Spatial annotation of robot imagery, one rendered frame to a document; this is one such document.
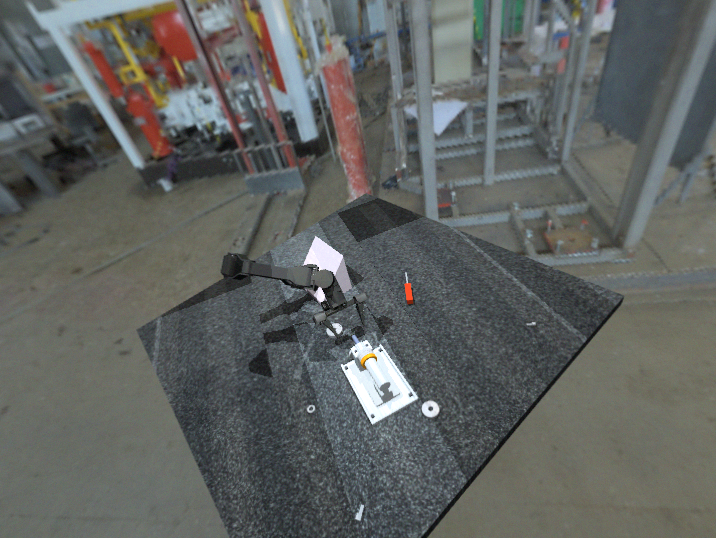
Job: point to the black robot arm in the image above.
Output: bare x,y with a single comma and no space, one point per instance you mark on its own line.
238,266

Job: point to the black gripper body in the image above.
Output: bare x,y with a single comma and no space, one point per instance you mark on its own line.
335,297

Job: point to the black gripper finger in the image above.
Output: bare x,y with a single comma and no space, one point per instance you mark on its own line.
360,309
328,324

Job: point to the white ring washer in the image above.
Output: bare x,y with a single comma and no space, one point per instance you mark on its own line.
430,404

